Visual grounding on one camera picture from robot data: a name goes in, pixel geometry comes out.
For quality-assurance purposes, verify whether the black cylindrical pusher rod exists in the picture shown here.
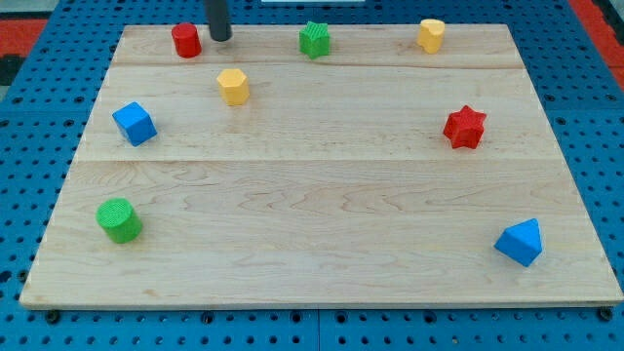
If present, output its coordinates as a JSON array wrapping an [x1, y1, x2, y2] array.
[[204, 0, 232, 42]]

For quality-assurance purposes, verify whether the green star block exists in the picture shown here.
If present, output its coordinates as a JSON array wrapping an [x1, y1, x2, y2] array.
[[299, 21, 331, 59]]

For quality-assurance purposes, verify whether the red star block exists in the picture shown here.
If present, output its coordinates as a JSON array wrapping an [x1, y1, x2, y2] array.
[[443, 105, 487, 149]]

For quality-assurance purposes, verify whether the red cylinder block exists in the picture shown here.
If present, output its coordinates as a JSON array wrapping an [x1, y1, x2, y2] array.
[[171, 22, 202, 59]]

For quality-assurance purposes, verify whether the yellow hexagon block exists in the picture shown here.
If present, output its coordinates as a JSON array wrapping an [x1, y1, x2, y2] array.
[[216, 68, 250, 105]]

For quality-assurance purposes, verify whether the blue cube block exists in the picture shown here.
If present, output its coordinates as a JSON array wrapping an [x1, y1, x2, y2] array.
[[112, 101, 157, 146]]

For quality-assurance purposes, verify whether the light wooden board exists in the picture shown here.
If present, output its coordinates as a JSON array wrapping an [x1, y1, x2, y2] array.
[[19, 24, 623, 310]]

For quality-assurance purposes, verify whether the yellow heart block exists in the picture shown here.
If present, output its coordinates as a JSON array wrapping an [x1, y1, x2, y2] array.
[[416, 19, 446, 54]]

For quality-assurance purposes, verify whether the green cylinder block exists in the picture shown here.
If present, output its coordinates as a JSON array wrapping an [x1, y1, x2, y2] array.
[[96, 198, 142, 244]]

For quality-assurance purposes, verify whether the blue triangular prism block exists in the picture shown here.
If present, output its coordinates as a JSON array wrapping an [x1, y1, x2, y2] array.
[[493, 218, 543, 267]]

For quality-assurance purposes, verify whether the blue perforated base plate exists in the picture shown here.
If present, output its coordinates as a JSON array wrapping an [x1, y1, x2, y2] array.
[[1, 0, 623, 350]]

